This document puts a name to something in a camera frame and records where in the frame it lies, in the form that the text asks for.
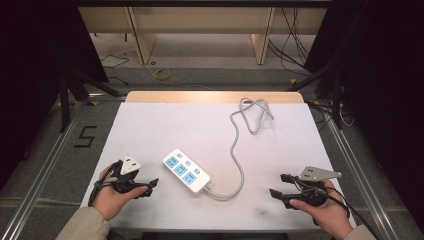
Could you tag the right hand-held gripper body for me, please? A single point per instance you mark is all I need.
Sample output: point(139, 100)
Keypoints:
point(311, 195)

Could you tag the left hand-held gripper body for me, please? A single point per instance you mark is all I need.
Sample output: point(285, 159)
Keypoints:
point(124, 181)

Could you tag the person's left hand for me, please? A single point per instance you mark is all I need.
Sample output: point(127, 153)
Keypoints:
point(111, 200)

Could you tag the person's right hand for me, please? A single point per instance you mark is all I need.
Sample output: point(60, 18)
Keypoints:
point(328, 215)

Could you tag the white power strip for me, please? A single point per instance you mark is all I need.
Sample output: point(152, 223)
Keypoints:
point(186, 171)

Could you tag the white table cover sheet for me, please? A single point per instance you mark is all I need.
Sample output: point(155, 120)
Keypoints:
point(160, 126)

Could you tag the black metal stand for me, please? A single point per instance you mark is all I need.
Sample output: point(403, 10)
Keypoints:
point(64, 100)
point(337, 100)

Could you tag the wooden table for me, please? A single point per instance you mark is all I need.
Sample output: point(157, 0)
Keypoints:
point(200, 97)

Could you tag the yellow tape roll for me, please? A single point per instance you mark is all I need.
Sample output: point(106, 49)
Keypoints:
point(156, 74)

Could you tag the black curtain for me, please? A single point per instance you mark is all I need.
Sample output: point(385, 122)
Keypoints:
point(383, 83)
point(30, 66)

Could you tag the wooden bench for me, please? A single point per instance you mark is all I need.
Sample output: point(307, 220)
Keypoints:
point(203, 20)

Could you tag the metal floor rail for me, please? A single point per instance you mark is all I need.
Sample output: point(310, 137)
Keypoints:
point(50, 160)
point(363, 186)

